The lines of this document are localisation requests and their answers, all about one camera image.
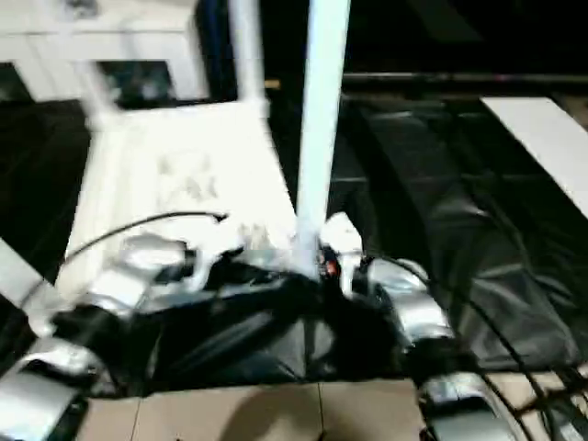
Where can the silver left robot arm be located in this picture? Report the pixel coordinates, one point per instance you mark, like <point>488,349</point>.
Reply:
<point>147,250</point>

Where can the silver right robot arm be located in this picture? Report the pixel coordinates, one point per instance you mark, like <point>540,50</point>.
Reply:
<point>413,294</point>

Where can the black plastic mat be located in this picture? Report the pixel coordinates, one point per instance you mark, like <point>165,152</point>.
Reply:
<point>459,252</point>

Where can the white board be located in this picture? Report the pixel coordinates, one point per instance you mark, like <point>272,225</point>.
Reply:
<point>542,133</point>

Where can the white glass-door cabinet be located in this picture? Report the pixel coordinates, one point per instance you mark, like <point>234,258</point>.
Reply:
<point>151,41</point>

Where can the dark grey bundle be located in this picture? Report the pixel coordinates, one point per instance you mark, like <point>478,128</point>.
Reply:
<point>78,8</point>

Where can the black metal rail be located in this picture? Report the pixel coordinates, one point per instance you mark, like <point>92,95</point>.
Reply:
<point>459,78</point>

